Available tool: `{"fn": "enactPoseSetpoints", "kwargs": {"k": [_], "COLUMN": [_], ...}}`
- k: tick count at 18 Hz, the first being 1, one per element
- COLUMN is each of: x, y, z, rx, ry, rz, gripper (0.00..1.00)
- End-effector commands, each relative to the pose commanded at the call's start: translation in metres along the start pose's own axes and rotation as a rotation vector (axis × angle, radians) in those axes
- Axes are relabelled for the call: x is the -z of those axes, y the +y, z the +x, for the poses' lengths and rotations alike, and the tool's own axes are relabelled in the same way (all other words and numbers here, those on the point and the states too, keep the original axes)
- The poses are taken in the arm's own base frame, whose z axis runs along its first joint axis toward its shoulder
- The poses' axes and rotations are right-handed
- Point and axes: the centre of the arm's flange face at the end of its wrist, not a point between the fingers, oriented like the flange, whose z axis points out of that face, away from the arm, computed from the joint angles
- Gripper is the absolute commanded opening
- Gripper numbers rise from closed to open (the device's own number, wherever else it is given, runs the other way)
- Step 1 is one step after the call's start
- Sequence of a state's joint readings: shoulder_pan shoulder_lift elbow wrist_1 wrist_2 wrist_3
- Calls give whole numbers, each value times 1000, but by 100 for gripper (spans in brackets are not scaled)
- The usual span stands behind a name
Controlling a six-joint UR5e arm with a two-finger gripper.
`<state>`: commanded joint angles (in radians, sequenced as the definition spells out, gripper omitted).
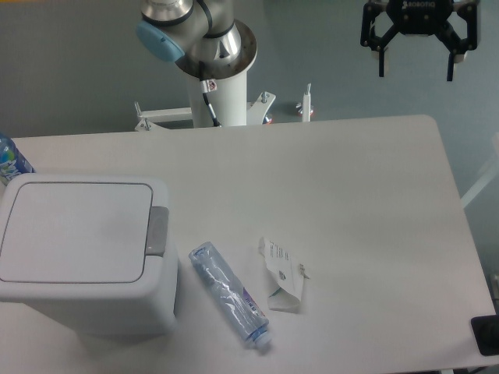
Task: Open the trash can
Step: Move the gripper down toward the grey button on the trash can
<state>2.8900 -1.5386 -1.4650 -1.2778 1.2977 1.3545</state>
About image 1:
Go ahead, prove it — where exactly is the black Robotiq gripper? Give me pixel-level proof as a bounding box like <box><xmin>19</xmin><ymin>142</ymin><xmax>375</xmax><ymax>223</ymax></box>
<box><xmin>359</xmin><ymin>0</ymin><xmax>482</xmax><ymax>83</ymax></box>

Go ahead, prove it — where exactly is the white plastic trash can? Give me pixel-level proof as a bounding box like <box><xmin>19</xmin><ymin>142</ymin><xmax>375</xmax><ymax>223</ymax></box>
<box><xmin>1</xmin><ymin>174</ymin><xmax>179</xmax><ymax>336</ymax></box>

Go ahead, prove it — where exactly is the white trash can lid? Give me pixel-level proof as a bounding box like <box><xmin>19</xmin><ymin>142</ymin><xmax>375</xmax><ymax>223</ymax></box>
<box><xmin>1</xmin><ymin>182</ymin><xmax>153</xmax><ymax>284</ymax></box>

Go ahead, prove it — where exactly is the crumpled white paper package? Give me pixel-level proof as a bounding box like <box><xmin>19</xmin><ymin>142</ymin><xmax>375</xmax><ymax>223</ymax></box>
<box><xmin>258</xmin><ymin>237</ymin><xmax>309</xmax><ymax>312</ymax></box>

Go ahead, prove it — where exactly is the black device table corner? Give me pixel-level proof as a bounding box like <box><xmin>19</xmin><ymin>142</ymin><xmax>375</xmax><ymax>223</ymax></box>
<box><xmin>471</xmin><ymin>315</ymin><xmax>498</xmax><ymax>356</ymax></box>

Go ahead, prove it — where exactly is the crushed clear plastic bottle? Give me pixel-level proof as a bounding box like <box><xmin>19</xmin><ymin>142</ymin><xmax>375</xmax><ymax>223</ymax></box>
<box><xmin>189</xmin><ymin>242</ymin><xmax>271</xmax><ymax>352</ymax></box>

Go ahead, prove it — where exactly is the grey lid push button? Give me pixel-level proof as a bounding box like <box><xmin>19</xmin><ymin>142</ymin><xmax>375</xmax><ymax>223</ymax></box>
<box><xmin>145</xmin><ymin>206</ymin><xmax>169</xmax><ymax>257</ymax></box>

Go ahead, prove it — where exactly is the blue labelled water bottle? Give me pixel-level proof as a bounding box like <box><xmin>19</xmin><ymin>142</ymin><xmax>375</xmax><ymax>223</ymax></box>
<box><xmin>1</xmin><ymin>133</ymin><xmax>36</xmax><ymax>185</ymax></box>

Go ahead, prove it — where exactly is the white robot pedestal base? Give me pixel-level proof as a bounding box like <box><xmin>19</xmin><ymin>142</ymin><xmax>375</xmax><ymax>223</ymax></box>
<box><xmin>133</xmin><ymin>58</ymin><xmax>317</xmax><ymax>132</ymax></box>

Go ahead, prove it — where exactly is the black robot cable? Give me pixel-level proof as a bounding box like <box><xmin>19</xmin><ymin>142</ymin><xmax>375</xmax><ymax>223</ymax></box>
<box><xmin>196</xmin><ymin>60</ymin><xmax>223</xmax><ymax>128</ymax></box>

